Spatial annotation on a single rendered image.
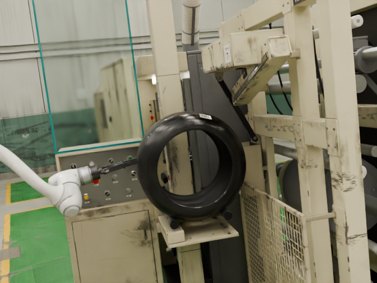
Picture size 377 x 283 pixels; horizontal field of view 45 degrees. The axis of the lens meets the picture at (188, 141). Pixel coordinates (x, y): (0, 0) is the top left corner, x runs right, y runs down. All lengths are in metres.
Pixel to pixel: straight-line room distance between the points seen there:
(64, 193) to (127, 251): 0.93
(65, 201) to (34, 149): 9.31
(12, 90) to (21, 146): 1.34
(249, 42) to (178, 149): 0.84
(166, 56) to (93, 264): 1.36
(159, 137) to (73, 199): 0.50
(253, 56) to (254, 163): 0.81
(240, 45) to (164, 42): 0.67
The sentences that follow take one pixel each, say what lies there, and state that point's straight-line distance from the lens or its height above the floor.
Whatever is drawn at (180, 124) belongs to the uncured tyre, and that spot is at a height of 1.40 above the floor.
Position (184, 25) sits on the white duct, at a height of 1.99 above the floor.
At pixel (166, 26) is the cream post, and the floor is 1.92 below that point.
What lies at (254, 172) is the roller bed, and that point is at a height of 1.04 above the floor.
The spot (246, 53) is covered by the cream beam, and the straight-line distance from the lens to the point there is 2.07.
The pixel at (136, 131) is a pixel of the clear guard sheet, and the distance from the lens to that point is 2.86.
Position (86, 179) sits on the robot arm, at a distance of 2.30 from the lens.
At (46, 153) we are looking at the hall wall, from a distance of 11.47.
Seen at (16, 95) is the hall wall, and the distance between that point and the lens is 11.48.
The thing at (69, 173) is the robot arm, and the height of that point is 1.22.
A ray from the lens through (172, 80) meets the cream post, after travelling 2.61.
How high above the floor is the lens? 1.56
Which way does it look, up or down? 6 degrees down
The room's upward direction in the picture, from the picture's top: 7 degrees counter-clockwise
